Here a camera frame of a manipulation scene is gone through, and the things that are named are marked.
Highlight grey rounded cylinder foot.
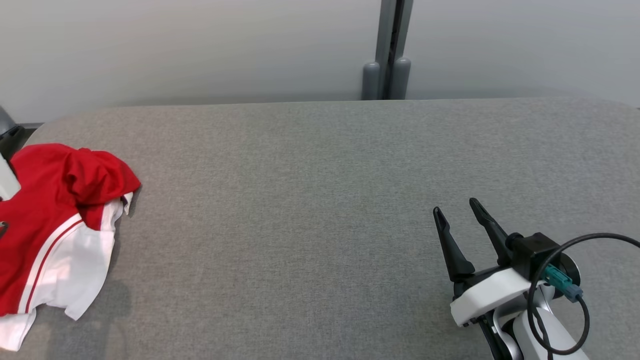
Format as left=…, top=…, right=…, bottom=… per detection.
left=361, top=61, right=382, bottom=101
left=390, top=56, right=412, bottom=100

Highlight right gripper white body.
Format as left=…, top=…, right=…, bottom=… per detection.
left=450, top=267, right=533, bottom=333

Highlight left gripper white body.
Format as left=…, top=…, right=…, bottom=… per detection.
left=0, top=154, right=22, bottom=202

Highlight grey metal cart frame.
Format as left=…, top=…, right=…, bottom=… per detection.
left=0, top=106, right=25, bottom=160

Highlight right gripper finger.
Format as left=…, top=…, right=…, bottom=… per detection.
left=469, top=197, right=514, bottom=267
left=433, top=206, right=476, bottom=284

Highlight red Bulls jersey white sleeves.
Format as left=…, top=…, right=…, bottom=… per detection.
left=0, top=144, right=126, bottom=352

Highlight grey vertical wall post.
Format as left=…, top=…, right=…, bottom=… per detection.
left=376, top=0, right=414, bottom=101

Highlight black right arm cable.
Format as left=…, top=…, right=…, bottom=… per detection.
left=527, top=232, right=640, bottom=357

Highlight teal right cable connector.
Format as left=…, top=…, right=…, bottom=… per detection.
left=544, top=264, right=584, bottom=303

